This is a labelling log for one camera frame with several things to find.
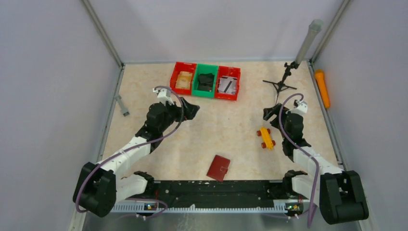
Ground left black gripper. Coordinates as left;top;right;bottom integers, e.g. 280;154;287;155
159;97;199;132

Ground red card holder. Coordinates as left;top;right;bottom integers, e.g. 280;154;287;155
206;155;230;182

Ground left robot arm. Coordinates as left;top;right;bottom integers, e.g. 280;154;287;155
73;97;200;218

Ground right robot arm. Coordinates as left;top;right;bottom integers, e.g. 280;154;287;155
263;100;369;224

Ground white cards in bin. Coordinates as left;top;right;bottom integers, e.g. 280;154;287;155
217;76;238;95

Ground black tripod stand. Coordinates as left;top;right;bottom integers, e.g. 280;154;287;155
262;61;300;104

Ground wooden piece in bin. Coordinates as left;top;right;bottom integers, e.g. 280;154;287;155
175;71;193;90

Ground yellow toy brick car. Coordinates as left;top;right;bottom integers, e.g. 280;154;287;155
256;127;276;150

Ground black item in bin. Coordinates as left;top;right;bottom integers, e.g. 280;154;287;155
197;73;215;92

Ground green bin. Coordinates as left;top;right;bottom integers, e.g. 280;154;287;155
191;64;218;98

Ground left red bin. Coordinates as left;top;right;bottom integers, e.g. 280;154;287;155
169;62;197;95

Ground red bin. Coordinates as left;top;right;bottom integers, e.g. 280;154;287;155
169;62;197;95
214;65;241;101

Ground right red bin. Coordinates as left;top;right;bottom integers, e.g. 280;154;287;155
214;65;241;101

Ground grey small tool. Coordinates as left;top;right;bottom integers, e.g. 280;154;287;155
114;94;129;116

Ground orange cylinder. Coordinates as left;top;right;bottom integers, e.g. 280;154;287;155
314;69;330;109

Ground grey tube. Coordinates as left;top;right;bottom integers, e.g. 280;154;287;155
294;19;323;66

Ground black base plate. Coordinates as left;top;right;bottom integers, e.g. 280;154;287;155
134;180;305;209

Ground grey cable duct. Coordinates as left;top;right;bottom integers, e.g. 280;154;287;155
111;201;301;214

